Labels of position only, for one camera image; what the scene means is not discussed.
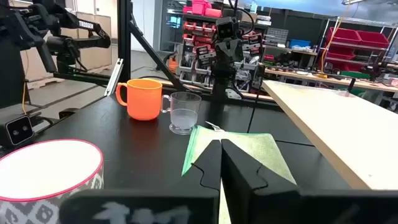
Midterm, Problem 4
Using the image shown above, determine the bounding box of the large red storage bin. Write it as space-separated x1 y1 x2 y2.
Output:
357 30 390 49
326 46 356 60
326 27 361 45

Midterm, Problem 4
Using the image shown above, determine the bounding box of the black diagonal frame strut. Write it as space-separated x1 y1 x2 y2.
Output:
129 18 185 91

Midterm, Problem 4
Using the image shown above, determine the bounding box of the clear plastic cup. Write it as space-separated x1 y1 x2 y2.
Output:
160 91 202 136

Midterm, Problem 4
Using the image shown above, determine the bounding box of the green microfibre cloth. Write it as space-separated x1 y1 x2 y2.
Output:
181 125 297 224

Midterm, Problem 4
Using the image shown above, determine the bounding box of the orange plastic mug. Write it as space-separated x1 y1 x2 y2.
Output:
115 78 163 121

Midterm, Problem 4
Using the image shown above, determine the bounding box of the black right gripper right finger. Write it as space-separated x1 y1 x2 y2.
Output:
221 139 398 224

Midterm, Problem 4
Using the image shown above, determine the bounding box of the black table-level camera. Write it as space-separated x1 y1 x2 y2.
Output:
0 113 35 147

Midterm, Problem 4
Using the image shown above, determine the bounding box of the wooden shelf with black legs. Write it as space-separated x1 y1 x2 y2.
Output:
261 79 398 190

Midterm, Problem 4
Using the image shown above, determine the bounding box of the silver aluminium bracket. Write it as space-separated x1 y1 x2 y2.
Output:
104 58 124 96

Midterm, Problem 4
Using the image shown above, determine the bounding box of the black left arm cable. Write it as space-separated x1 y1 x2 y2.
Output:
228 0 256 35

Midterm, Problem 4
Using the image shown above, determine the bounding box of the blue storage bin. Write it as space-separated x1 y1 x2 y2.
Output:
287 39 312 49

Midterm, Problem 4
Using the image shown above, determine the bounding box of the pink storage box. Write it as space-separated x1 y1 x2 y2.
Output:
183 0 223 18

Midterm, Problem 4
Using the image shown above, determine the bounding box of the wooden workbench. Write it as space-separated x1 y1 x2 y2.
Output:
264 67 398 93

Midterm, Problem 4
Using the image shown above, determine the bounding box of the white cloth tag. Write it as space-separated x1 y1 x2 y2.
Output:
205 121 224 132

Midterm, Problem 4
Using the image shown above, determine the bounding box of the wire rack shelf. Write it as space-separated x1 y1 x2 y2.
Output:
317 17 398 73

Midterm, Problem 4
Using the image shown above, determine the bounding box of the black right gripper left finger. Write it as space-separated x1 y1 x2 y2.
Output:
60 139 223 224

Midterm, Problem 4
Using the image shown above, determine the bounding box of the white mug patterned outside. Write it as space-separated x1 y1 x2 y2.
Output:
0 138 104 224

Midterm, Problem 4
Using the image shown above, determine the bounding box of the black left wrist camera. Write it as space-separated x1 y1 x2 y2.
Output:
216 17 240 40

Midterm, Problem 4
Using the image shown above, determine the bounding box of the black vertical frame post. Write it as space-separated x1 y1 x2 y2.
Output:
117 0 133 83

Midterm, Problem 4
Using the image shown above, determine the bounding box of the yellow hanging cable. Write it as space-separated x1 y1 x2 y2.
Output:
321 0 345 73

